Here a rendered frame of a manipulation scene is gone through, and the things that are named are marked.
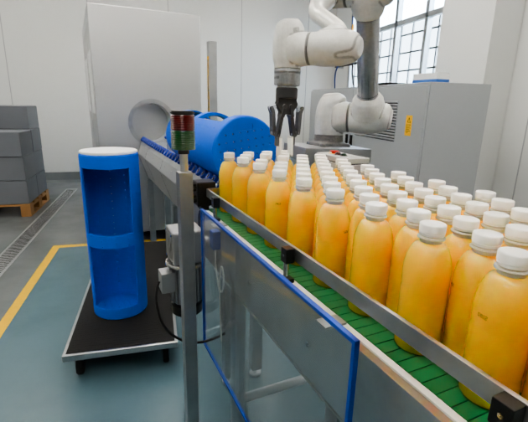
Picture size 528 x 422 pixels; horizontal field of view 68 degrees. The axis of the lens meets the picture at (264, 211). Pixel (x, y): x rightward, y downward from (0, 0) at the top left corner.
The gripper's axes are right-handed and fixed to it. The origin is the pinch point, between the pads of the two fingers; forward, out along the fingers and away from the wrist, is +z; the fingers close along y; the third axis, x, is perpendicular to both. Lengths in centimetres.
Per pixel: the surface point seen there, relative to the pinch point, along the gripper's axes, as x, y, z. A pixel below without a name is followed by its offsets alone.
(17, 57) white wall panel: -576, 137, -71
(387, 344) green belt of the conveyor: 82, 23, 24
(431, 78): -98, -171, -35
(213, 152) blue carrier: -23.0, 19.1, 4.3
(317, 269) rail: 64, 26, 17
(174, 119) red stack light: 21.7, 43.6, -10.2
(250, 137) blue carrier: -22.9, 3.7, -1.3
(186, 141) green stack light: 23.0, 41.0, -4.5
